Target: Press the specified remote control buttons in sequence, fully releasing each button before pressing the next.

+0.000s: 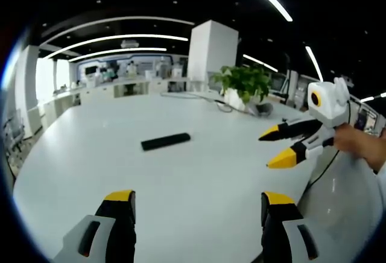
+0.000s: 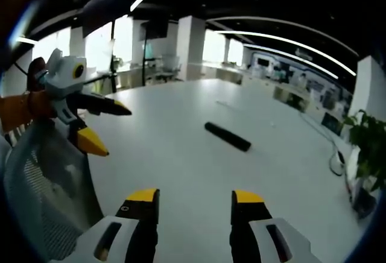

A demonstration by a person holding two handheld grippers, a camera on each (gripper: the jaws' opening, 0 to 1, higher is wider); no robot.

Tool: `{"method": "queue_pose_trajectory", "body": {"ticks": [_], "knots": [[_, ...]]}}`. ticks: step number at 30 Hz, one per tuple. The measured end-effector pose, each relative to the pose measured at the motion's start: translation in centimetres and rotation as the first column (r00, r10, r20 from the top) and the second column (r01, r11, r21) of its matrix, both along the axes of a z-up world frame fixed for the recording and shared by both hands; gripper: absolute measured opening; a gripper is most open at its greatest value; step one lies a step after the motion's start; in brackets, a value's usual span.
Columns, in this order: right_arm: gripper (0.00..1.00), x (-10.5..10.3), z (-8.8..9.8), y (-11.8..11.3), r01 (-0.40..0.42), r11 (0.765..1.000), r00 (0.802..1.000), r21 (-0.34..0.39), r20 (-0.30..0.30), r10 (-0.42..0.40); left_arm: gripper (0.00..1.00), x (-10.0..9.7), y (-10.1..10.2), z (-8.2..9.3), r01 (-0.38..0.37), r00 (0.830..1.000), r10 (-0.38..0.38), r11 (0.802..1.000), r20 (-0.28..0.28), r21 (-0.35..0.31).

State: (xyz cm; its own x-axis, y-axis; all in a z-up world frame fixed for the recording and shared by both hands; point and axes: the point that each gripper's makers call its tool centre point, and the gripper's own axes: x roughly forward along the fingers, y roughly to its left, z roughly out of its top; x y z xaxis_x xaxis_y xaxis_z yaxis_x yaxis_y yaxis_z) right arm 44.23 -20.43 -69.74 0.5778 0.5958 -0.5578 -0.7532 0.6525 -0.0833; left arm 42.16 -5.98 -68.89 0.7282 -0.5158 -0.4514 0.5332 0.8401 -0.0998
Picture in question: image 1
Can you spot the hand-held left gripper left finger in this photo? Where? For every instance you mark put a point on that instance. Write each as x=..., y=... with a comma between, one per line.
x=99, y=230

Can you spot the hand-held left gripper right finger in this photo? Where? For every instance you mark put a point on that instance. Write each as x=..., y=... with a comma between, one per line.
x=289, y=233

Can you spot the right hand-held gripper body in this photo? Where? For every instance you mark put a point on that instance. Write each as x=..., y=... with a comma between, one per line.
x=327, y=104

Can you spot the black remote control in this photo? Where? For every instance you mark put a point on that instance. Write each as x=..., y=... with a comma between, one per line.
x=165, y=141

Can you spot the person's right hand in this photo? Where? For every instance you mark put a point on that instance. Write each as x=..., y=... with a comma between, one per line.
x=351, y=140

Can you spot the grey round object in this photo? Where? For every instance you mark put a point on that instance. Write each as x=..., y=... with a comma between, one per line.
x=263, y=108

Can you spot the green potted plant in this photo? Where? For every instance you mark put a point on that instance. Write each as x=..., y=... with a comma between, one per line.
x=242, y=86

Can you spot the white square pillar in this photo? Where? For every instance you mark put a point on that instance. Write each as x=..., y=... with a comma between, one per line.
x=212, y=53

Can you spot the white counter cabinets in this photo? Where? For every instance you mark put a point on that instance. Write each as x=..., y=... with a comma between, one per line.
x=99, y=94

